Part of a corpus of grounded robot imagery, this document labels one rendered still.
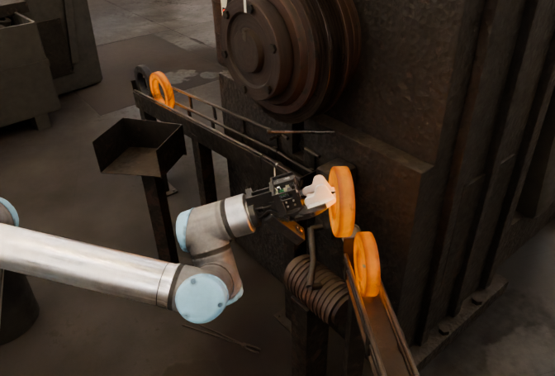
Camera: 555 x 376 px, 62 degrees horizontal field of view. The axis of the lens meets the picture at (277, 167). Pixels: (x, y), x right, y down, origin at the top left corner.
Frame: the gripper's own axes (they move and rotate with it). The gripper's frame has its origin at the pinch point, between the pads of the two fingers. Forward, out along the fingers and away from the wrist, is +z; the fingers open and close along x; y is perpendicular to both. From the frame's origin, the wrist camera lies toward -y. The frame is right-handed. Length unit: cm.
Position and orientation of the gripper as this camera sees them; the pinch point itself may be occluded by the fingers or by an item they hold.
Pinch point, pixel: (339, 194)
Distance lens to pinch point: 103.2
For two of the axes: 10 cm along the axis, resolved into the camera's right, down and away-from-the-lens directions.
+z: 9.5, -2.8, -1.1
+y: -3.0, -8.0, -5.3
